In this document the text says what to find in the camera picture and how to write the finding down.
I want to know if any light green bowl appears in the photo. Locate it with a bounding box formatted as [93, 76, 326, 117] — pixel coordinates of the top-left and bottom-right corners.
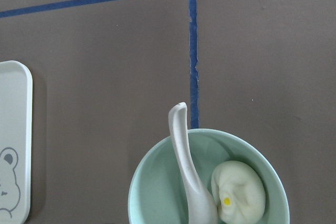
[128, 129, 290, 223]

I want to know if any white bear tray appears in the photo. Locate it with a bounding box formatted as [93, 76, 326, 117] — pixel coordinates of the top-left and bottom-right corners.
[1, 60, 33, 223]

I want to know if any white ceramic spoon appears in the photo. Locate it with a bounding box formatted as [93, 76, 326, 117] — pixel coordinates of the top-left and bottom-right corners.
[168, 102, 218, 223]

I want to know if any white steamed bun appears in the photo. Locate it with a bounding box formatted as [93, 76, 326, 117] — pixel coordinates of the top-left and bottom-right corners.
[211, 161, 266, 223]

